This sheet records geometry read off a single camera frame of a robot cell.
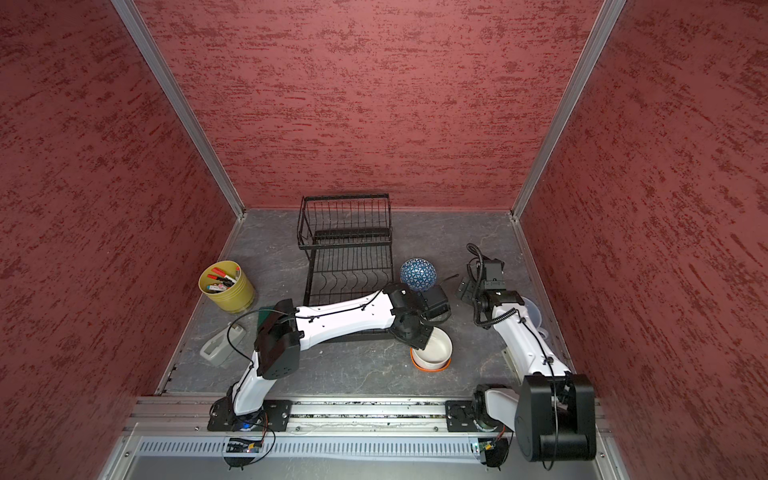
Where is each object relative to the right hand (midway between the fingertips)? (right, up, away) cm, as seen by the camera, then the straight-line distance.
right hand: (471, 298), depth 87 cm
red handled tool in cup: (-76, +7, 0) cm, 76 cm away
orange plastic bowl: (-15, -16, -11) cm, 25 cm away
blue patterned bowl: (-15, +6, +10) cm, 19 cm away
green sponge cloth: (-65, -6, +5) cm, 66 cm away
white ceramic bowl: (-11, -13, -7) cm, 19 cm away
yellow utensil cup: (-69, 0, -2) cm, 69 cm away
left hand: (-18, -11, -9) cm, 23 cm away
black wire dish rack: (-39, +14, +19) cm, 46 cm away
